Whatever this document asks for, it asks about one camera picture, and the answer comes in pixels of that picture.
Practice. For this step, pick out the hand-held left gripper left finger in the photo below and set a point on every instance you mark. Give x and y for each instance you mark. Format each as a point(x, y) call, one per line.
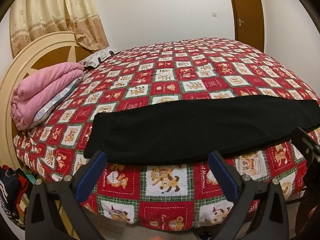
point(90, 173)

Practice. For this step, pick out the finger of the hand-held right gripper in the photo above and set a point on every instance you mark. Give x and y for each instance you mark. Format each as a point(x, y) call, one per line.
point(306, 145)

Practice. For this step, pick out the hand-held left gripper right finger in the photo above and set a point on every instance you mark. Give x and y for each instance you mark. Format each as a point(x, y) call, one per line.
point(223, 173)

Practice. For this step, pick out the black pants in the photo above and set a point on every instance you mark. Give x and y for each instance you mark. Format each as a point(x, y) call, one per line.
point(190, 130)

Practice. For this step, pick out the pale floral folded quilt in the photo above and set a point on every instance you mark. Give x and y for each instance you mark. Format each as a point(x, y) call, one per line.
point(53, 102)

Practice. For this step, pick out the pile of dark clothes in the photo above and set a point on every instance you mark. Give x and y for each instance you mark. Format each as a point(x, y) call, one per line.
point(11, 192)

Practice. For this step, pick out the pink folded blanket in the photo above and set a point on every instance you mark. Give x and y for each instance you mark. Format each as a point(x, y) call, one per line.
point(42, 90)

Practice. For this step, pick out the grey-white printed pillow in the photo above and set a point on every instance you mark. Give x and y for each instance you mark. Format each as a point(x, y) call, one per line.
point(98, 56)

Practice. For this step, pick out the red bear-print blanket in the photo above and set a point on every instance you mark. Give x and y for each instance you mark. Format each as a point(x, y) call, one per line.
point(160, 65)

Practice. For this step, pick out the cream wooden headboard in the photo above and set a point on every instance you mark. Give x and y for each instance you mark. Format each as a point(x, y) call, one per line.
point(35, 47)

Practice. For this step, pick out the brown wooden door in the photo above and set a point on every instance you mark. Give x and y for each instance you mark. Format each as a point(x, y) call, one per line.
point(246, 7)

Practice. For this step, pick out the beige patterned curtain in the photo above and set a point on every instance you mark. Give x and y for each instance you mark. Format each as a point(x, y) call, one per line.
point(55, 10)

